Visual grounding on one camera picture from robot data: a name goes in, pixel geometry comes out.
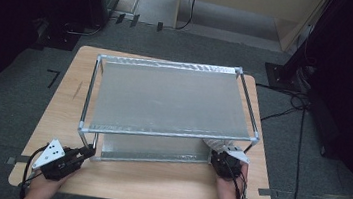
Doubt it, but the person's left hand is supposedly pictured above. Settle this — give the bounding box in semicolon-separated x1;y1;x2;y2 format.
20;165;74;199

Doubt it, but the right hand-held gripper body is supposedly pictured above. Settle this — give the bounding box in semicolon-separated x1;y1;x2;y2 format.
208;142;253;182

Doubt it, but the white fluffy towel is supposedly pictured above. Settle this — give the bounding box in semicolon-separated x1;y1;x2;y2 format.
201;136;238;157

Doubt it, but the black stand base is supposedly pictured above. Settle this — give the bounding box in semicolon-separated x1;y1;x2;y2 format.
34;17;85;53

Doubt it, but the person's right hand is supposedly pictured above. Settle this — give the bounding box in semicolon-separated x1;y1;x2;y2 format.
216;160;250;193

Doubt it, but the short black floor cable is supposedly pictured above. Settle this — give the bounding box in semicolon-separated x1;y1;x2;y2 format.
260;102;299;126

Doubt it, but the right hand-held gripper cable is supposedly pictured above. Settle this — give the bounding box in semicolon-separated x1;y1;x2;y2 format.
220;158;254;199

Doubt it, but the grey metal shelf rack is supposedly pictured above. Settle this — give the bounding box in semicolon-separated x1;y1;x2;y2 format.
74;49;268;181

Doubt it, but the left hand-held gripper cable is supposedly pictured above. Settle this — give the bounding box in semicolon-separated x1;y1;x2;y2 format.
18;144;49;199

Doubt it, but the grey curved floor cable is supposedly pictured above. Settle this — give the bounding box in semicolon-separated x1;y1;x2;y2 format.
63;20;104;39

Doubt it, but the grey tape strip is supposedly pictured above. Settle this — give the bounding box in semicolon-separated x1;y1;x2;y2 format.
5;153;34;169
256;186;280;199

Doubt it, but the black metal stand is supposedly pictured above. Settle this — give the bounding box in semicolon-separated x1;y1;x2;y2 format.
261;0;348;98

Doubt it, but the black hanging cable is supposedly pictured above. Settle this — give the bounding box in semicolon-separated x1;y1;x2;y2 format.
174;0;199;33

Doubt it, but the hand-held gripper cable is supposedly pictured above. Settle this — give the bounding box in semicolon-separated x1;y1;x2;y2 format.
18;144;49;199
220;158;254;199

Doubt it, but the long black floor cable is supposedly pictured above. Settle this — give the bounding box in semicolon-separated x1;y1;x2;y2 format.
242;82;312;199

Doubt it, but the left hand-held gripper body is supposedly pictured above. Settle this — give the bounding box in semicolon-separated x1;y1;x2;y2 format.
30;136;85;184

